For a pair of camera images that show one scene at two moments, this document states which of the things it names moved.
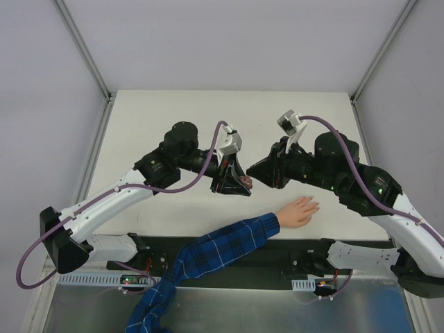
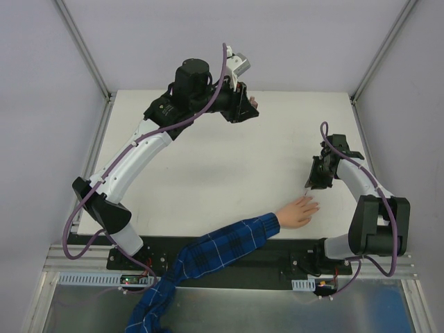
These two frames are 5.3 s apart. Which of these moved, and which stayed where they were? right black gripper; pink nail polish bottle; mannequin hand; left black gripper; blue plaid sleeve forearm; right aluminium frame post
Moved: left black gripper; pink nail polish bottle; right black gripper
Stayed: mannequin hand; right aluminium frame post; blue plaid sleeve forearm
